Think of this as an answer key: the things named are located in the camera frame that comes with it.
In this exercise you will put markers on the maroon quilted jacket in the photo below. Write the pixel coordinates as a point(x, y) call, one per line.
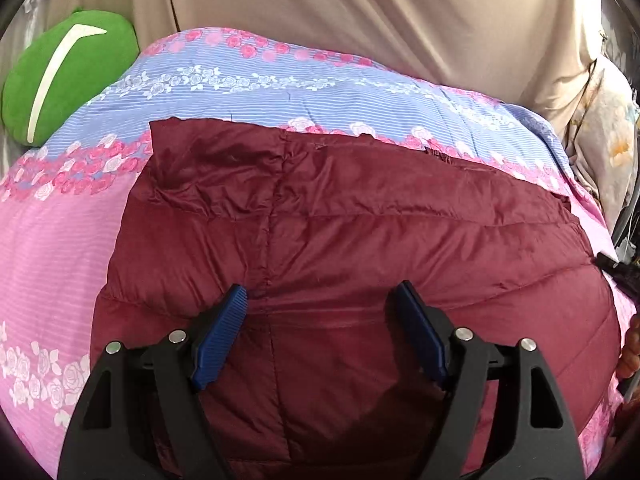
point(350, 225)

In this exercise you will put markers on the person's right hand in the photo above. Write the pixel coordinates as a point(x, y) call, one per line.
point(631, 350)

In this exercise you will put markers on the pink floral bed sheet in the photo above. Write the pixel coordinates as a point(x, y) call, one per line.
point(60, 240)

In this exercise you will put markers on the cream floral cloth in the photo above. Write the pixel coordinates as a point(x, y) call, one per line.
point(610, 130)

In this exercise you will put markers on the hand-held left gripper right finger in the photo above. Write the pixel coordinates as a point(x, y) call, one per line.
point(422, 330)

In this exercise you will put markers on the green plush pillow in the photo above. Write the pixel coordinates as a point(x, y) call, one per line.
point(95, 65)

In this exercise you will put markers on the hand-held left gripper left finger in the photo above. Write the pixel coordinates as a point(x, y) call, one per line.
point(220, 335)

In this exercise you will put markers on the beige hanging cloth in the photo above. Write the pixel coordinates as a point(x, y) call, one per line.
point(350, 20)

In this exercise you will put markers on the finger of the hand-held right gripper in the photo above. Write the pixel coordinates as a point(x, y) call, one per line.
point(617, 275)

